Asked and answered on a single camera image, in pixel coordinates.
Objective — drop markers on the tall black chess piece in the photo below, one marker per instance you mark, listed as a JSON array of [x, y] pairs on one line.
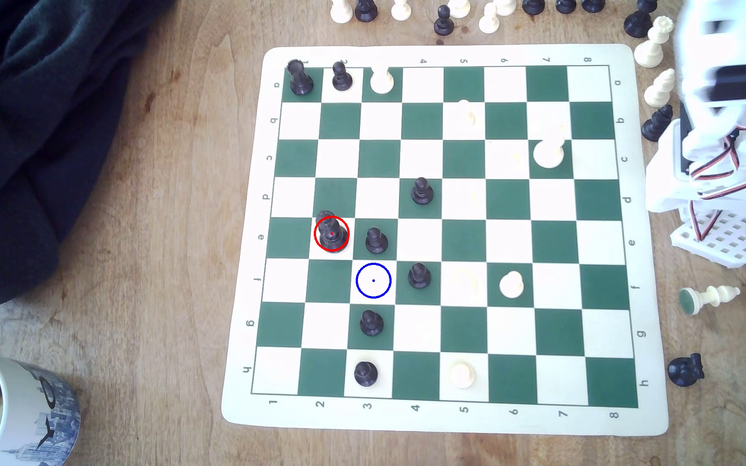
[[332, 236], [637, 24]]

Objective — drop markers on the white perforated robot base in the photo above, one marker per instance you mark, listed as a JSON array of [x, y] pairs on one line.
[[726, 239]]

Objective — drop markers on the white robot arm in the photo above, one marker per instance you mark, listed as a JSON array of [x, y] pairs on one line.
[[716, 58]]

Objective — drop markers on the black chess pawn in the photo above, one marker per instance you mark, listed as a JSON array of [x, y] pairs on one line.
[[371, 323], [443, 24], [365, 374], [376, 241], [421, 193], [419, 276], [342, 79]]

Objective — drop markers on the white chess pawn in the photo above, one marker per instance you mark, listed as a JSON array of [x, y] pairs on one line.
[[464, 283], [489, 22], [507, 155], [465, 196], [511, 285], [462, 375], [465, 115]]

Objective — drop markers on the white chess rook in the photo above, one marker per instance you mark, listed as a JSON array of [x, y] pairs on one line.
[[381, 81]]

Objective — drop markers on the black rook corner piece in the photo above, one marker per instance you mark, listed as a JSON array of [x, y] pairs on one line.
[[300, 81]]

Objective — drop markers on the tall white chess piece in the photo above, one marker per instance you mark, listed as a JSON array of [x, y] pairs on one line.
[[548, 154]]

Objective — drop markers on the green white chess board mat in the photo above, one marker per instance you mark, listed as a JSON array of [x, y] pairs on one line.
[[463, 414]]

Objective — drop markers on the black chess bishop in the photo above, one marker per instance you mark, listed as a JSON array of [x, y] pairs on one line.
[[653, 128]]

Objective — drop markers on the white chess bishop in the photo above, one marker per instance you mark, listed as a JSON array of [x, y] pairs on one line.
[[656, 94]]

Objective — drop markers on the white chess queen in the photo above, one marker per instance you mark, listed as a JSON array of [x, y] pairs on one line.
[[649, 53]]

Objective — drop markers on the black chess knight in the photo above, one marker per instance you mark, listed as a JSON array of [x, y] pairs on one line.
[[684, 371]]

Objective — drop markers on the white chess piece green felt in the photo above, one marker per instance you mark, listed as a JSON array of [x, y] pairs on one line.
[[710, 298]]

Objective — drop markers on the dark blue cloth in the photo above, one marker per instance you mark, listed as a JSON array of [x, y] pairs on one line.
[[23, 129]]

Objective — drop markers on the white mug with skyline print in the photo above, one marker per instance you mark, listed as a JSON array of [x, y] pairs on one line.
[[30, 420]]

